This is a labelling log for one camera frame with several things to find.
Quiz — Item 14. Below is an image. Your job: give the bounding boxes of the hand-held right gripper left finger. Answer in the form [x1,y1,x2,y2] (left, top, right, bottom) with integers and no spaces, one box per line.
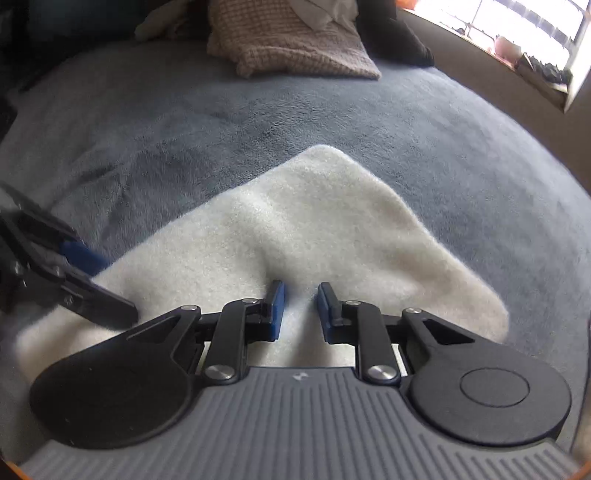
[127,280,286,385]

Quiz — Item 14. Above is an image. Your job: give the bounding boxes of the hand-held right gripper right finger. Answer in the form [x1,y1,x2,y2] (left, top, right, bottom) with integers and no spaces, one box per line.
[318,282,476,385]

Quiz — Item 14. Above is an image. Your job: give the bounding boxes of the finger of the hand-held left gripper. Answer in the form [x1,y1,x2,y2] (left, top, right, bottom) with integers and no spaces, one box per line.
[59,240,112,278]
[21,265,139,329]

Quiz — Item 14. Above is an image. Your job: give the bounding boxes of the cream deer sweater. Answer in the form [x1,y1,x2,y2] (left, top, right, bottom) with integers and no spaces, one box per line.
[16,144,510,370]

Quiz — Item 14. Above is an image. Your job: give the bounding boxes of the grey-blue bed blanket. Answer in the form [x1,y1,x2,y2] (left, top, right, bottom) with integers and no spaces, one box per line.
[0,39,591,462]

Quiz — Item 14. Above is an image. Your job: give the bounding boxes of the off-white crumpled garment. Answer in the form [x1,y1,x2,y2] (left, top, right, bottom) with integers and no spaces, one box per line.
[135,0,208,41]

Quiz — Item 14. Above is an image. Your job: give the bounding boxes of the pink checked knit garment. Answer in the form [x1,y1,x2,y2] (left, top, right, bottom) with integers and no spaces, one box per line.
[206,0,382,80]

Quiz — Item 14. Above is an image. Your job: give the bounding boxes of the white folded cloth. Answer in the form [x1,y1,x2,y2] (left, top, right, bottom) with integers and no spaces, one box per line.
[291,0,358,28]

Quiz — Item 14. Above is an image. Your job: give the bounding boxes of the pink pot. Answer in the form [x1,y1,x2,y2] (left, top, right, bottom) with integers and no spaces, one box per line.
[494,36,522,63]

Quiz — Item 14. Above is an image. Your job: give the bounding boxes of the window with metal railing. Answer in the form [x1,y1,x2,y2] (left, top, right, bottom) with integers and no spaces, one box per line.
[402,0,591,114]

